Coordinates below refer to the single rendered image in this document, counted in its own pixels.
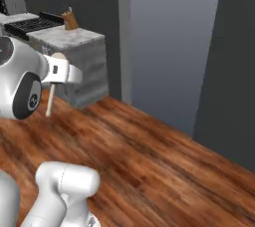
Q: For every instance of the black hob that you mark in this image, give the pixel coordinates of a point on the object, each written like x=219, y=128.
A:
x=30, y=24

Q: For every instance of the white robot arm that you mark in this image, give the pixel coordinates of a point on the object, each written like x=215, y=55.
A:
x=20, y=71

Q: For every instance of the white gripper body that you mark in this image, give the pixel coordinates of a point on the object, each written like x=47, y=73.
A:
x=75, y=74

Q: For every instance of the grey marble counter cabinet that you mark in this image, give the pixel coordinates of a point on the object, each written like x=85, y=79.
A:
x=83, y=65

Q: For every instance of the dark grey tall cabinet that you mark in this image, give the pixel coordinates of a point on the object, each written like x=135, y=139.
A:
x=229, y=71

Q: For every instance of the brown knife block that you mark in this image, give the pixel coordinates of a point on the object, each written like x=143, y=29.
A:
x=70, y=22

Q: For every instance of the grey small appliance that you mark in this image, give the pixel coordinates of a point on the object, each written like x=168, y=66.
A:
x=12, y=3

